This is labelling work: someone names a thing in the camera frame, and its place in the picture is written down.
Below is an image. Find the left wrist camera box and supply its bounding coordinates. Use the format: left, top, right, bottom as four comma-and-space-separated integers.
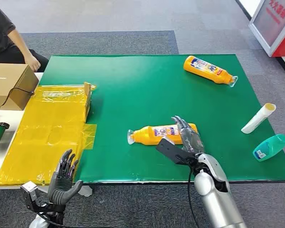
21, 180, 39, 202

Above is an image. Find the black cable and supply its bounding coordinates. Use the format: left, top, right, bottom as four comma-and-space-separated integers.
0, 87, 35, 120

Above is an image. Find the dark grey carpet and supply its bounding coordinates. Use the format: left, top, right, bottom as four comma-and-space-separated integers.
21, 30, 179, 60

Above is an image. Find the white and red display stand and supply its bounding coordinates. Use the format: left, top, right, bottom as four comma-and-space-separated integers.
249, 0, 285, 58

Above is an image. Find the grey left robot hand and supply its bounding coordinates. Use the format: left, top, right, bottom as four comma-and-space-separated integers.
47, 149, 84, 207

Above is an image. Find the yellow taped cardboard box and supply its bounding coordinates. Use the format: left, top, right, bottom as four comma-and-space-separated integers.
0, 82, 98, 187

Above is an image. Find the brown cardboard box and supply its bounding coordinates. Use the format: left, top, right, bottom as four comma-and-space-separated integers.
0, 63, 39, 111

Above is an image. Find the green table mat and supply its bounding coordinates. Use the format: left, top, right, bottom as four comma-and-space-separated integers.
39, 54, 285, 184

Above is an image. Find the black right wrist camera bracket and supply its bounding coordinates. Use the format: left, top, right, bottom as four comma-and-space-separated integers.
156, 138, 197, 166

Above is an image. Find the person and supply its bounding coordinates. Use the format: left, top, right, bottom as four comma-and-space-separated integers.
0, 0, 49, 73

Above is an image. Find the teal plastic bottle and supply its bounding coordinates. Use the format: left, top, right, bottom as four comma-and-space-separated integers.
252, 133, 285, 162

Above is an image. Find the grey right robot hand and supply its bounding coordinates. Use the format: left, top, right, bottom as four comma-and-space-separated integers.
171, 115, 205, 155

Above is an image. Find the orange bottle with blue label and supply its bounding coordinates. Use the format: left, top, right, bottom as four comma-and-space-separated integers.
183, 56, 239, 88
127, 123, 198, 146

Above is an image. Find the white tube with yellow cap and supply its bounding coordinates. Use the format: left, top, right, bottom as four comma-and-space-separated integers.
241, 103, 277, 135

